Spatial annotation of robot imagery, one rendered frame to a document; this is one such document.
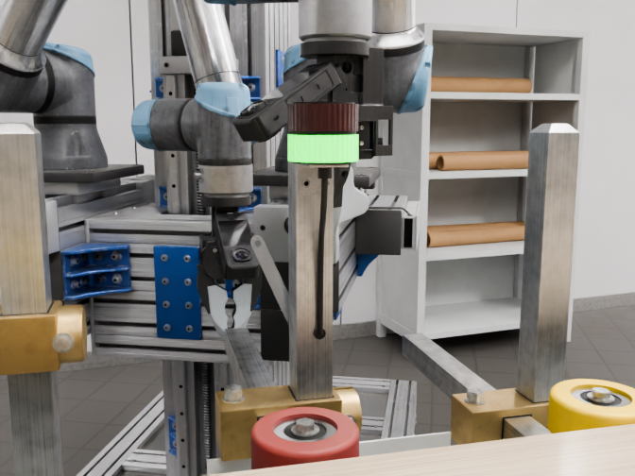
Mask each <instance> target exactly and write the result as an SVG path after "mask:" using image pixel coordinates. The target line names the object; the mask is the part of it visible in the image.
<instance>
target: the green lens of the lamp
mask: <svg viewBox="0 0 635 476"><path fill-rule="evenodd" d="M287 144H288V161H289V162H358V145H359V134H356V135H290V134H287Z"/></svg>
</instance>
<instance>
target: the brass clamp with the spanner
mask: <svg viewBox="0 0 635 476"><path fill-rule="evenodd" d="M242 395H244V396H245V399H244V400H243V401H242V402H239V403H226V402H224V401H223V400H222V398H223V396H225V391H217V392H215V420H216V440H217V444H218V447H219V452H220V456H221V460H222V461H223V462H226V461H233V460H242V459H249V458H251V430H252V427H253V426H254V424H255V423H256V422H257V421H258V420H259V418H260V417H264V416H266V415H268V414H270V413H273V412H276V411H279V410H282V409H287V408H295V407H317V408H324V409H329V410H333V411H337V412H339V413H341V414H343V415H345V416H347V417H349V418H350V419H352V420H353V421H354V422H355V423H356V425H357V427H358V430H359V434H360V432H361V428H362V412H361V405H360V400H359V398H358V395H357V392H356V390H354V388H353V387H352V386H343V387H333V396H332V397H329V398H319V399H301V400H296V398H295V396H294V394H293V392H292V390H291V389H290V387H289V385H278V386H268V387H257V388H248V389H242Z"/></svg>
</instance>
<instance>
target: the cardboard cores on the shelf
mask: <svg viewBox="0 0 635 476"><path fill-rule="evenodd" d="M531 90H532V82H531V80H530V79H529V78H503V77H462V76H431V92H455V93H514V94H530V93H531ZM528 152H529V150H514V151H457V152H429V169H438V170H439V171H456V170H494V169H528ZM524 226H525V222H524V221H513V222H495V223H476V224H458V225H440V226H427V243H426V247H449V246H461V245H473V244H485V243H498V242H510V241H522V240H524Z"/></svg>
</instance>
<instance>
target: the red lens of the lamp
mask: <svg viewBox="0 0 635 476"><path fill-rule="evenodd" d="M287 131H359V104H287Z"/></svg>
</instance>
